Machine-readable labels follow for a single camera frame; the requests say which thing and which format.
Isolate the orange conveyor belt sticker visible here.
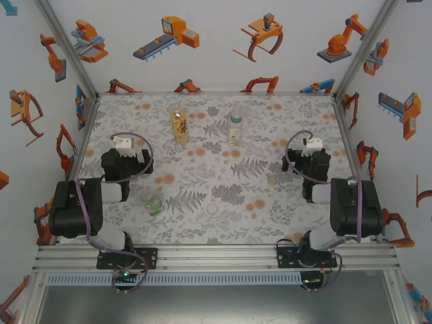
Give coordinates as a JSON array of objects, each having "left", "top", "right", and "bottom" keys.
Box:
[
  {"left": 377, "top": 91, "right": 422, "bottom": 141},
  {"left": 132, "top": 16, "right": 200, "bottom": 63}
]

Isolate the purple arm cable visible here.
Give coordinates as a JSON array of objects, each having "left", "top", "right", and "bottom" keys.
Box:
[
  {"left": 285, "top": 130, "right": 364, "bottom": 294},
  {"left": 76, "top": 132, "right": 155, "bottom": 296}
]

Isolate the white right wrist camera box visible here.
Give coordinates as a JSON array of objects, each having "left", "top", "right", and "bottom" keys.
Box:
[{"left": 301, "top": 136, "right": 324, "bottom": 158}]

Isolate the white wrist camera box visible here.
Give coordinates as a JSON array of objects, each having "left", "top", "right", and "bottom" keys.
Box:
[
  {"left": 301, "top": 136, "right": 324, "bottom": 158},
  {"left": 113, "top": 134, "right": 138, "bottom": 159}
]

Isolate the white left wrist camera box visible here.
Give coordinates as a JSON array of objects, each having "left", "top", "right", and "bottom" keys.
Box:
[{"left": 113, "top": 134, "right": 138, "bottom": 159}]

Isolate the blue orange gantry sticker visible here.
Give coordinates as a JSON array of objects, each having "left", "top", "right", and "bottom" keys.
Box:
[
  {"left": 0, "top": 0, "right": 18, "bottom": 17},
  {"left": 299, "top": 78, "right": 336, "bottom": 95},
  {"left": 404, "top": 282, "right": 432, "bottom": 317},
  {"left": 74, "top": 84, "right": 88, "bottom": 132}
]

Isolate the green label plastic bottle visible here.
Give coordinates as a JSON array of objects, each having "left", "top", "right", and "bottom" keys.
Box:
[{"left": 140, "top": 189, "right": 165, "bottom": 217}]

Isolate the aluminium table back rail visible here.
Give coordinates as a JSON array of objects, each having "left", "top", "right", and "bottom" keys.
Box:
[{"left": 97, "top": 90, "right": 337, "bottom": 97}]

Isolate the clear bottle white green label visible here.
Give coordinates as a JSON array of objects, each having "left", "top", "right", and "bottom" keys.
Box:
[{"left": 227, "top": 103, "right": 244, "bottom": 146}]

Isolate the yellow label plastic bottle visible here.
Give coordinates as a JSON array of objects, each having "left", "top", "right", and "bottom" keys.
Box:
[{"left": 168, "top": 103, "right": 190, "bottom": 144}]

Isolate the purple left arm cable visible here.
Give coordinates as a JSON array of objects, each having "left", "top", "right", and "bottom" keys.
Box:
[{"left": 76, "top": 132, "right": 155, "bottom": 296}]

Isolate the aluminium frame leg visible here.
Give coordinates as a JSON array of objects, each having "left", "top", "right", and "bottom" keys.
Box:
[
  {"left": 18, "top": 272, "right": 48, "bottom": 324},
  {"left": 383, "top": 269, "right": 418, "bottom": 324}
]

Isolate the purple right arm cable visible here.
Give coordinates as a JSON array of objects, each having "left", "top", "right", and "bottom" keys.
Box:
[{"left": 285, "top": 130, "right": 364, "bottom": 294}]

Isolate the aluminium table side rail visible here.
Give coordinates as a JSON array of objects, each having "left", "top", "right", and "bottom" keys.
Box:
[
  {"left": 332, "top": 94, "right": 360, "bottom": 180},
  {"left": 65, "top": 94, "right": 101, "bottom": 182}
]

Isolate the aluminium front rail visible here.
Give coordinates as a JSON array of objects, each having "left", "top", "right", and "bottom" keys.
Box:
[{"left": 32, "top": 244, "right": 401, "bottom": 273}]

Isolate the slotted grey cable duct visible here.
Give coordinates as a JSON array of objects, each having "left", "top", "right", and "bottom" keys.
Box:
[{"left": 45, "top": 272, "right": 302, "bottom": 286}]

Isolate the orange blue machine sticker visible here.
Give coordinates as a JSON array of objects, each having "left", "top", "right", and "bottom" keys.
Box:
[
  {"left": 362, "top": 38, "right": 390, "bottom": 77},
  {"left": 70, "top": 19, "right": 109, "bottom": 64}
]

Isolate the orange claw gripper sticker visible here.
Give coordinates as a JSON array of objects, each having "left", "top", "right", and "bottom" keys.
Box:
[
  {"left": 9, "top": 89, "right": 45, "bottom": 148},
  {"left": 232, "top": 12, "right": 286, "bottom": 63}
]

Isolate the aluminium frame post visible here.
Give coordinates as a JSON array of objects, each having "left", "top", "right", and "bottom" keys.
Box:
[
  {"left": 332, "top": 0, "right": 402, "bottom": 102},
  {"left": 33, "top": 0, "right": 101, "bottom": 102}
]

